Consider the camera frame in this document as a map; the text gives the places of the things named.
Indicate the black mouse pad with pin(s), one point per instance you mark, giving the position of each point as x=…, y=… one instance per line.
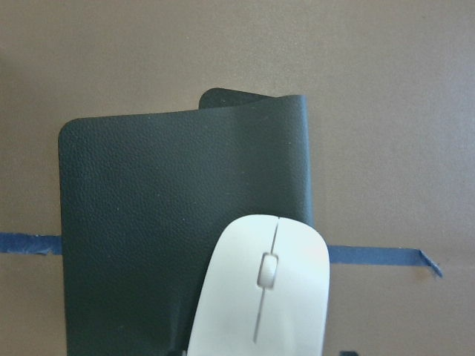
x=144, y=199

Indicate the white computer mouse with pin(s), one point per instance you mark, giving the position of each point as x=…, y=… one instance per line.
x=265, y=292

